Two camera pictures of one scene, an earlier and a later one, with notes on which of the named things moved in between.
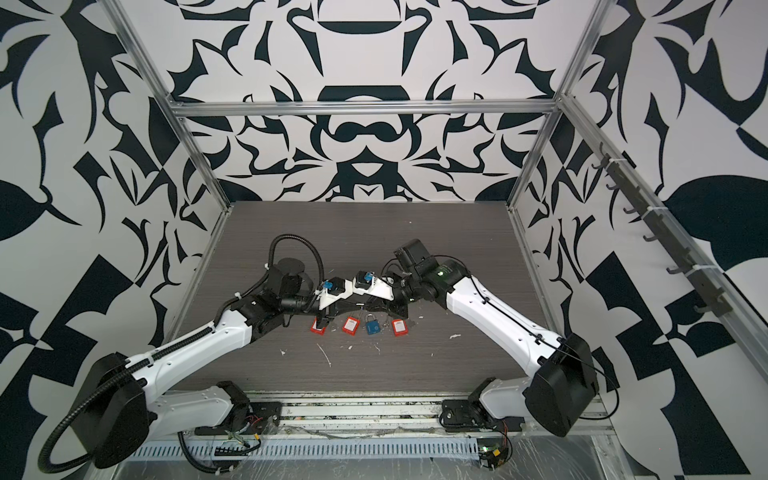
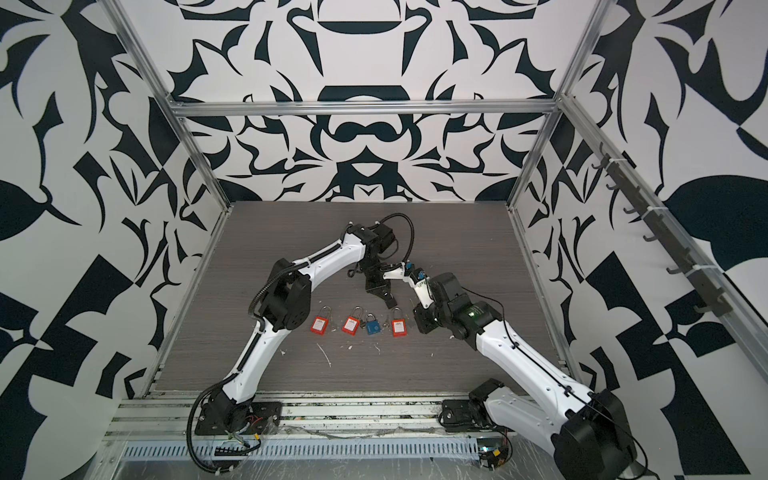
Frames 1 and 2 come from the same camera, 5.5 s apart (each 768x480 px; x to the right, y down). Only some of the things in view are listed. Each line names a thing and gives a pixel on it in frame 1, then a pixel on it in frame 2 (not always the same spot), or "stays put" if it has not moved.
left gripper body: x=325 y=316 -> x=378 y=285
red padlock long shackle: x=350 y=325 stays put
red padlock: x=399 y=327 stays put
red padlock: x=314 y=328 stays put
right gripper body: x=398 y=306 -> x=428 y=318
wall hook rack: x=660 y=231 stays put
